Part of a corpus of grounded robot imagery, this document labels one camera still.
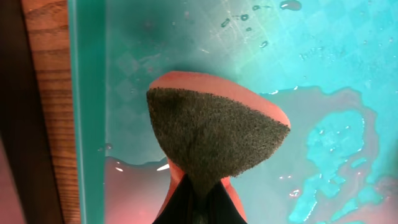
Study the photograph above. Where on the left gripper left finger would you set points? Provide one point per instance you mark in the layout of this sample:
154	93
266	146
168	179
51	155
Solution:
179	209

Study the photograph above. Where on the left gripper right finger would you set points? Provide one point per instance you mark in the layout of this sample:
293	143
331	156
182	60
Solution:
216	208

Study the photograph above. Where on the green and orange sponge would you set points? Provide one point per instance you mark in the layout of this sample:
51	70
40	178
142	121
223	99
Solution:
212	129

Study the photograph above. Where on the black rectangular tray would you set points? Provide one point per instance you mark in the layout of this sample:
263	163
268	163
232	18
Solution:
23	131

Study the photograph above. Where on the teal plastic tray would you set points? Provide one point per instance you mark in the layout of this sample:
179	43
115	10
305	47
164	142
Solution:
330	65

